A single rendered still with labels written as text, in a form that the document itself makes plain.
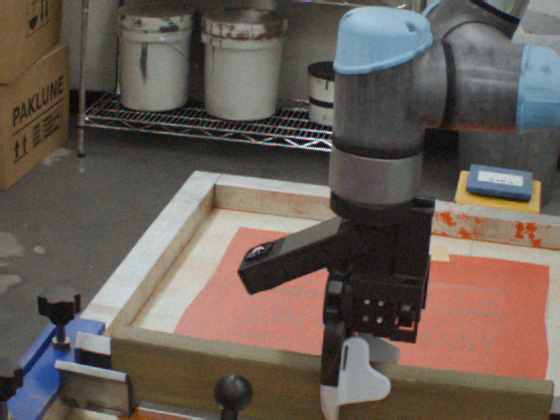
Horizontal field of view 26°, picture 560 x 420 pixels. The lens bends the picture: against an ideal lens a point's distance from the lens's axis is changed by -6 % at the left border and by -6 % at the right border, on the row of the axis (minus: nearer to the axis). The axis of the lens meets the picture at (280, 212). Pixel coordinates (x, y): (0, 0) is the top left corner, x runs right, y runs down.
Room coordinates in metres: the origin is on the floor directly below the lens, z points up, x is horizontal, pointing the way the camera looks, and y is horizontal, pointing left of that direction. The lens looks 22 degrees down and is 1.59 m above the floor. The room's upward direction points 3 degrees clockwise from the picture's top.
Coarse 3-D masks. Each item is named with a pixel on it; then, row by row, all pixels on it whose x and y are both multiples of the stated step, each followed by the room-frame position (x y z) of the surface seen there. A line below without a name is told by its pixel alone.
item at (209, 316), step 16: (240, 240) 1.47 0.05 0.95; (256, 240) 1.48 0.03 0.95; (272, 240) 1.48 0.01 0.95; (224, 256) 1.42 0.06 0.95; (240, 256) 1.43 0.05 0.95; (224, 272) 1.38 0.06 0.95; (208, 288) 1.33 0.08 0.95; (224, 288) 1.33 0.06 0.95; (240, 288) 1.34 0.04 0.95; (192, 304) 1.29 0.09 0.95; (208, 304) 1.29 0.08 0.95; (224, 304) 1.29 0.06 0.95; (240, 304) 1.29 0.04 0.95; (192, 320) 1.25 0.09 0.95; (208, 320) 1.25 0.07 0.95; (224, 320) 1.25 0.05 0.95; (192, 336) 1.21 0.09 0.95; (208, 336) 1.21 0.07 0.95
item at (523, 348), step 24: (432, 264) 1.43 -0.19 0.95; (456, 264) 1.43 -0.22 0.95; (480, 264) 1.43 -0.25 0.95; (504, 264) 1.44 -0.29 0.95; (528, 264) 1.44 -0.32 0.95; (504, 288) 1.36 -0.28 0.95; (528, 288) 1.37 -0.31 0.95; (528, 312) 1.30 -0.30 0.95; (504, 336) 1.23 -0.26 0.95; (528, 336) 1.24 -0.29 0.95; (504, 360) 1.18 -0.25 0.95; (528, 360) 1.18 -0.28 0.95
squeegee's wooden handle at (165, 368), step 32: (128, 352) 1.00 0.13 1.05; (160, 352) 0.99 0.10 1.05; (192, 352) 0.98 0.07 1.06; (224, 352) 0.98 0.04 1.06; (256, 352) 0.99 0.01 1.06; (288, 352) 0.99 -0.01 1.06; (160, 384) 0.99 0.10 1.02; (192, 384) 0.98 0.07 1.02; (256, 384) 0.97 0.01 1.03; (288, 384) 0.97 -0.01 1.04; (320, 384) 0.96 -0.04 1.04; (416, 384) 0.95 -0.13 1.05; (448, 384) 0.94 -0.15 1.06; (480, 384) 0.94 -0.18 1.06; (512, 384) 0.94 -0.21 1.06; (544, 384) 0.94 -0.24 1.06; (256, 416) 0.97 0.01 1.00; (288, 416) 0.97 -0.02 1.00; (320, 416) 0.96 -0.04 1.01; (352, 416) 0.96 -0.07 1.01; (384, 416) 0.95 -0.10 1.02; (416, 416) 0.94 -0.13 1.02; (448, 416) 0.94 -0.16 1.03; (480, 416) 0.93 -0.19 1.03; (512, 416) 0.93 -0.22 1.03; (544, 416) 0.92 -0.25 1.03
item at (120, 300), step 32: (192, 192) 1.54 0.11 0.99; (224, 192) 1.57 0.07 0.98; (256, 192) 1.56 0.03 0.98; (288, 192) 1.56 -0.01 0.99; (320, 192) 1.56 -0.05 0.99; (160, 224) 1.43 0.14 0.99; (192, 224) 1.47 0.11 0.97; (448, 224) 1.52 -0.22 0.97; (480, 224) 1.51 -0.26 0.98; (512, 224) 1.50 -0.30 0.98; (544, 224) 1.49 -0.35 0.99; (128, 256) 1.33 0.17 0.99; (160, 256) 1.34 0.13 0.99; (128, 288) 1.24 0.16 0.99; (128, 320) 1.22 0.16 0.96; (64, 416) 1.01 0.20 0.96
